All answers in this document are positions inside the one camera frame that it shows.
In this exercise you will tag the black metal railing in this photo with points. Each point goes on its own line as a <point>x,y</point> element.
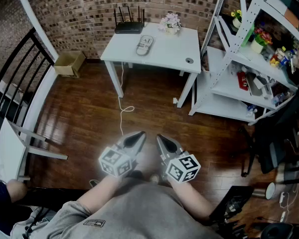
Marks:
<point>12,78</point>

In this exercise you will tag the black office chair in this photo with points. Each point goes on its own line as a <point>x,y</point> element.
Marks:
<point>276,138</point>

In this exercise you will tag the white table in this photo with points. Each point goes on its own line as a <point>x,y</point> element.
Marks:
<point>164,48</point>

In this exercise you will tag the white metal shelf rack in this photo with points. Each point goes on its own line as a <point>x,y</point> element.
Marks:
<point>229,58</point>

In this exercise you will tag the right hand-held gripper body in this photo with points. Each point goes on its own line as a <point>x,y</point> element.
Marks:
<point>183,168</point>

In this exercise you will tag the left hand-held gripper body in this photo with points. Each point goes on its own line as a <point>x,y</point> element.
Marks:
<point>114,162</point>

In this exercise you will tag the red flat box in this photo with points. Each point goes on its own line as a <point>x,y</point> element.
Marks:
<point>243,81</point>

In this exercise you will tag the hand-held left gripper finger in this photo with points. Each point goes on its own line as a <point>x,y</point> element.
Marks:
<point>141,143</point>
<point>129,135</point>

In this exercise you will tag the white curved pipe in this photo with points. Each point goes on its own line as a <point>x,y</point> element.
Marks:
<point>37,21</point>

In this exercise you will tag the clear plastic bag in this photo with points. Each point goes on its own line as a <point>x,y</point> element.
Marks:
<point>145,45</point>

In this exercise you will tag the person's left forearm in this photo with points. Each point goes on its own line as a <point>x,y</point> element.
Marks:
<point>102,193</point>

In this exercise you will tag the grey white footwear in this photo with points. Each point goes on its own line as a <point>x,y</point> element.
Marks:
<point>144,49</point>

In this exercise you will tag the silver metal box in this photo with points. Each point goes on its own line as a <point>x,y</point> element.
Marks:
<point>254,84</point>

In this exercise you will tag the black router with antennas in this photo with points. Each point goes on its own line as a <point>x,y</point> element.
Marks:
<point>128,27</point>

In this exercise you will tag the red flowers in white pot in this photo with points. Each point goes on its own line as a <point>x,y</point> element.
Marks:
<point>260,40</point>

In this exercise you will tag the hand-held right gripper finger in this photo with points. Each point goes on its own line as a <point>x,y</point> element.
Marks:
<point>159,146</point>
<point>173,141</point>

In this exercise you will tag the steel mug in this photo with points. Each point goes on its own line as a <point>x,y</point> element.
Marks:
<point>267,190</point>

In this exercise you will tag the person's right forearm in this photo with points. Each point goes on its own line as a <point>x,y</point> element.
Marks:
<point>192,200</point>

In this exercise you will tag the black equipment stand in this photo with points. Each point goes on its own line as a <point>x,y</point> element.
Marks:
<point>233,203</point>

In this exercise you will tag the white power strip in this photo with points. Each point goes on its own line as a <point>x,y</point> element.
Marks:
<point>283,203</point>

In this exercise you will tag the person's grey shirt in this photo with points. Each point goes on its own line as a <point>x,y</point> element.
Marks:
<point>139,213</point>

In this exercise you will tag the yellow flowers in white pot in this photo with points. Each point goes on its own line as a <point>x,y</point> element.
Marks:
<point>237,19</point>

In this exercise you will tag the cardboard box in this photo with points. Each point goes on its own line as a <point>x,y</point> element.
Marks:
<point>68,65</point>

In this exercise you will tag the pink flowers in white pot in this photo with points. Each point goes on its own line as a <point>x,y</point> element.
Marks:
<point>170,24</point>

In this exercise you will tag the person's shoe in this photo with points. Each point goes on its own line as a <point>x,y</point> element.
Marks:
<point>94,182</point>
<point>154,178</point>

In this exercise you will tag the white board on metal frame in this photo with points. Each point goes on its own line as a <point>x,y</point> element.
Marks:
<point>7,153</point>

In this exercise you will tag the cluster of bottles and jars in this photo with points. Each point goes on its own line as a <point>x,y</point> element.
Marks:
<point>282,56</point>

